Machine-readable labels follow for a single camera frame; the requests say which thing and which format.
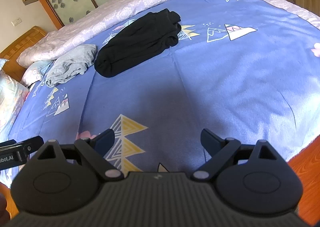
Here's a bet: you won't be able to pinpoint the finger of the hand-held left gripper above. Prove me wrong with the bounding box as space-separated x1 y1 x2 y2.
0 136 45 154

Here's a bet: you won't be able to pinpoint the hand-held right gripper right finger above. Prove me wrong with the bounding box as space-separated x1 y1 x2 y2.
192 128 286 182

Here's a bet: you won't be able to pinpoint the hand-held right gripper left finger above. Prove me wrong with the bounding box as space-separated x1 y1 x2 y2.
37 129 124 182

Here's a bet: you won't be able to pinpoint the black pants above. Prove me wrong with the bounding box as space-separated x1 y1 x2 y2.
94 9 182 78

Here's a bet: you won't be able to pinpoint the floral pillow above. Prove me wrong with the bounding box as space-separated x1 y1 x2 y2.
0 58 30 140

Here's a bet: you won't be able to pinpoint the blue printed bed sheet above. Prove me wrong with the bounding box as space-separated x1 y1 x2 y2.
0 0 320 192

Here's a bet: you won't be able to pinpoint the grey crumpled cloth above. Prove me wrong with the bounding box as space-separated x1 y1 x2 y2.
45 44 97 88

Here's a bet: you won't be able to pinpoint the wooden headboard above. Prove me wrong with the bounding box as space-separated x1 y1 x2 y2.
0 25 49 82

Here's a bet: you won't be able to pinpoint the lavender floral quilt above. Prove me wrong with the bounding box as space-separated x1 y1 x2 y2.
17 0 320 85

